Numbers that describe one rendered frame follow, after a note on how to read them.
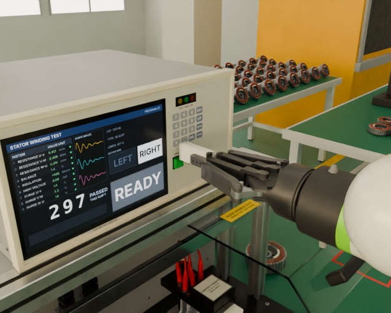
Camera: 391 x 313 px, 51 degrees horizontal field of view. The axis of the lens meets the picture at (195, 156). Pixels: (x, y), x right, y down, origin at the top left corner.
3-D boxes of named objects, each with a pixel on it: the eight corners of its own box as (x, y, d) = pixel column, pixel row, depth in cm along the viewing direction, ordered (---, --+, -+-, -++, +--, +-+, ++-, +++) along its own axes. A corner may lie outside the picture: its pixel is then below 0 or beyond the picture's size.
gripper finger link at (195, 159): (218, 171, 63) (205, 176, 61) (194, 161, 66) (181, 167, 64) (218, 161, 62) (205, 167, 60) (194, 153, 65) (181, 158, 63)
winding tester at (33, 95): (231, 171, 82) (235, 69, 74) (19, 274, 53) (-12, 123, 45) (115, 127, 107) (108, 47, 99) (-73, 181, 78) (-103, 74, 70)
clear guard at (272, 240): (382, 254, 75) (388, 226, 72) (318, 328, 59) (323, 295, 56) (241, 195, 95) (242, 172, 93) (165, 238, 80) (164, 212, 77)
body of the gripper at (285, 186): (290, 235, 52) (233, 209, 58) (323, 210, 57) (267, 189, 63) (296, 182, 49) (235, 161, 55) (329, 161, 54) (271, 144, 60)
